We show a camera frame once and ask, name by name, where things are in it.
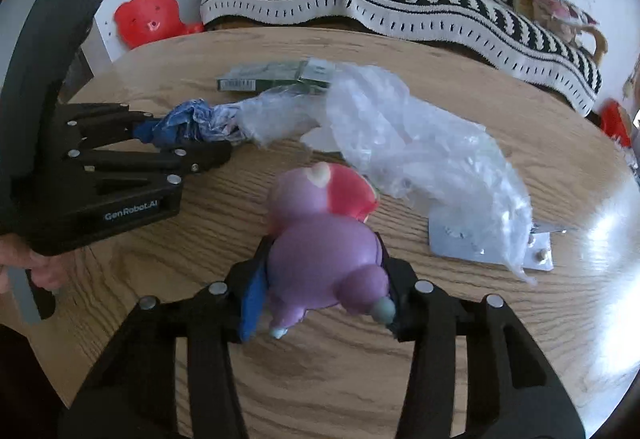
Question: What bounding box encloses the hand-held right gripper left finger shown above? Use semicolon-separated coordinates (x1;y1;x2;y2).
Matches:
57;234;273;439

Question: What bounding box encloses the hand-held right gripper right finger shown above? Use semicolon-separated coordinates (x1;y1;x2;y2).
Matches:
372;231;586;439

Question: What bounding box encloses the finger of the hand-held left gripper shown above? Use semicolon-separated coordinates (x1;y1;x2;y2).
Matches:
59;101;166;150
67;141;233;198

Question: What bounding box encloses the blue wrapper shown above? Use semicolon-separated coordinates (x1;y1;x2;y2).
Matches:
134;99;243;150

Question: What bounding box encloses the purple toy figure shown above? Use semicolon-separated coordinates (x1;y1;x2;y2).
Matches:
264;162;401;340

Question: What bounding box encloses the person's left hand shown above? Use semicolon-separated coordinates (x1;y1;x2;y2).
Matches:
0;236;68;295

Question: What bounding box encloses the long green cigarette box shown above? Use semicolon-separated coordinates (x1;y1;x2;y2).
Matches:
216;60;307;92

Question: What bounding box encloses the red bear stool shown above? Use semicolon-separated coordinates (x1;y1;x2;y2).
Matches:
114;0;205;50

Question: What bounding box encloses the clear plastic bag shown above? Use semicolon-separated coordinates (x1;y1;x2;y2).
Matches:
235;64;538;287

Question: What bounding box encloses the red bag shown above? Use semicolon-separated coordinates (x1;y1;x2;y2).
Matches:
599;99;633;147

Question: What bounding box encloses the patterned pillow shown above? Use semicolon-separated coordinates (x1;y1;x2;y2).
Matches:
515;0;598;40

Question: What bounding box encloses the metal bracket plate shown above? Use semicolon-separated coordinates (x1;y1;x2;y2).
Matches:
428;217;568;271

